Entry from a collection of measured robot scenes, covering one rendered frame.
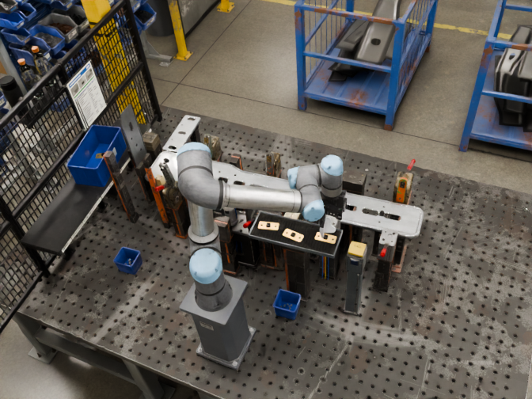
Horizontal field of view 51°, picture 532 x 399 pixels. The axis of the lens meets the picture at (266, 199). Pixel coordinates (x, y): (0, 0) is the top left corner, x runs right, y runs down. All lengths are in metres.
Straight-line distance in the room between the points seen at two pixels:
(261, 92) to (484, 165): 1.94
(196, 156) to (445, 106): 3.26
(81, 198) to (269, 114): 2.24
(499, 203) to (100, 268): 2.10
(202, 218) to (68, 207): 0.99
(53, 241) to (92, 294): 0.35
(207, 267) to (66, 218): 0.97
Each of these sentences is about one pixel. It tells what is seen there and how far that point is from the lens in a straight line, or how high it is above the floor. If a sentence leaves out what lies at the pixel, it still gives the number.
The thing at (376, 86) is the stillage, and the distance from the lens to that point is 4.66.
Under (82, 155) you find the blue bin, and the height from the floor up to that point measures 1.10.
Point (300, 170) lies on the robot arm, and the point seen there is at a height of 1.59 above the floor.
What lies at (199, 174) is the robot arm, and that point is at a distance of 1.75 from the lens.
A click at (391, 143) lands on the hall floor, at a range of 4.39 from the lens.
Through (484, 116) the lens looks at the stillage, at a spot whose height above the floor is 0.16.
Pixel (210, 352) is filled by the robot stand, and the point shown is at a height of 0.75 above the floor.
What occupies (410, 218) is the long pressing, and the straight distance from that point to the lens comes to 2.57.
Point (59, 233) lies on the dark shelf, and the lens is 2.73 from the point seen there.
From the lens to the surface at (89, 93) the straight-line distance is 2.99.
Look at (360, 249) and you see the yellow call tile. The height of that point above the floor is 1.16.
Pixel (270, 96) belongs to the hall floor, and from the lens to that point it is 4.85.
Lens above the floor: 2.96
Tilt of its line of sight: 48 degrees down
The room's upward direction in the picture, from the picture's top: 7 degrees counter-clockwise
